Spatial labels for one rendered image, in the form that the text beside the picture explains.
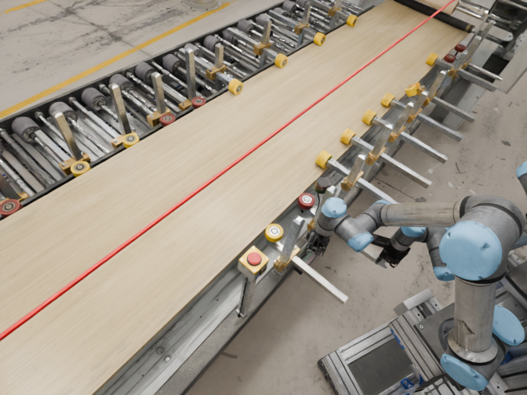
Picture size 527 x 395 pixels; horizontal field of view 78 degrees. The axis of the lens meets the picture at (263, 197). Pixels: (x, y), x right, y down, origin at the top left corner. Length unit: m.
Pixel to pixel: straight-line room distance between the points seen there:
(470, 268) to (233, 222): 0.95
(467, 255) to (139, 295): 1.07
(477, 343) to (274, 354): 1.38
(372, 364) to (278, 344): 0.56
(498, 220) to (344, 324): 1.64
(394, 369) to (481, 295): 1.32
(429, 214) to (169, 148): 1.25
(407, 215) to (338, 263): 1.49
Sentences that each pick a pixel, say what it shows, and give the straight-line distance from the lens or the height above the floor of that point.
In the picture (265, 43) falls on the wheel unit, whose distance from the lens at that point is 2.49.
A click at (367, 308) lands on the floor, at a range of 2.47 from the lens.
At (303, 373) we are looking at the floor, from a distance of 2.23.
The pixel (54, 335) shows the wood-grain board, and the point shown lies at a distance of 1.40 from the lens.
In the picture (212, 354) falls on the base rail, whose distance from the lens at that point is 1.48.
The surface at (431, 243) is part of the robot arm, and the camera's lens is 1.40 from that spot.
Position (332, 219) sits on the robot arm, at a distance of 1.11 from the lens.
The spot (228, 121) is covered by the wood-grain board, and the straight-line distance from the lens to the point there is 1.92.
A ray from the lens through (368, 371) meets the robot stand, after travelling 2.12.
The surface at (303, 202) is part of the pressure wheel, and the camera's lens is 1.58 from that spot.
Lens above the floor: 2.15
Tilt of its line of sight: 53 degrees down
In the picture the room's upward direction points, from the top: 11 degrees clockwise
